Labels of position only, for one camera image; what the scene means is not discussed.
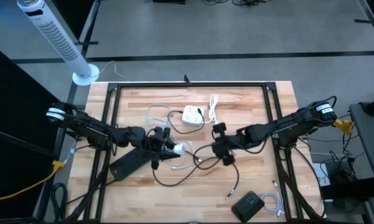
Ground white tower fan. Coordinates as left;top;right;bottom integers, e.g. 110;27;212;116
17;0;101;86

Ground short white connector cable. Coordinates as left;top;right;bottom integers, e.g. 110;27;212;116
63;141;79;165

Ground black cable bundle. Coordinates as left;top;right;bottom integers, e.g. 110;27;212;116
275;146;327;222
63;149;121;223

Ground coiled thick black cable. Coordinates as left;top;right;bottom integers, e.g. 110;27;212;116
50;182;70;222

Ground thin white fan cord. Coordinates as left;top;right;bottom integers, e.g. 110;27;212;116
98;60;129;81

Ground white outlet cube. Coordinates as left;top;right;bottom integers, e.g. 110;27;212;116
181;105;205;127

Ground black USB cable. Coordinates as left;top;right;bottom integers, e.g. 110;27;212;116
151;144;241;200
167;107;206;136

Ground grey cart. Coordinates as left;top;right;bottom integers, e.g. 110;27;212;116
348;96;374;224

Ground white paper sheet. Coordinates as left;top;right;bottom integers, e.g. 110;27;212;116
312;162;331;187

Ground black equipment box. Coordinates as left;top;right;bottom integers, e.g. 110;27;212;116
322;157;374;209

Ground black charger box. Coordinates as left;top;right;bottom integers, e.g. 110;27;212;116
230;190;266;223

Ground black floor cables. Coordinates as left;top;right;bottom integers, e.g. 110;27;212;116
200;0;273;7

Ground yellow extension cable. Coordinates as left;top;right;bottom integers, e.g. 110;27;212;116
0;160;67;203

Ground yellow cable connector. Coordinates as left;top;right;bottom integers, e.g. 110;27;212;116
332;119;355;136

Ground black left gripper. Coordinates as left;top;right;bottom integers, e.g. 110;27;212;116
143;126;183;170

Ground long black power strip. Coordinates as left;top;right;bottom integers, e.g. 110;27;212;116
108;146;162;182

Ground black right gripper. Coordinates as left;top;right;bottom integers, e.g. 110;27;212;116
212;122;246;166

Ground small white USB charger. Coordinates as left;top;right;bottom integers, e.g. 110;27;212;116
172;142;187;156

